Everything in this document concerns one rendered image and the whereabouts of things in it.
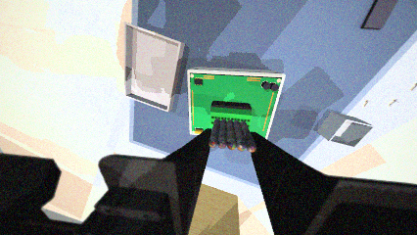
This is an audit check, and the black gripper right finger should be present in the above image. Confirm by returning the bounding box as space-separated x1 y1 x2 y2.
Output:
251 132 417 235

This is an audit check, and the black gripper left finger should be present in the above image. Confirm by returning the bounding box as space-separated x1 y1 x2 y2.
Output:
98 128 211 235

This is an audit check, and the green circuit board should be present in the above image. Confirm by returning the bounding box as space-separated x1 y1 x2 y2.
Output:
190 73 282 138

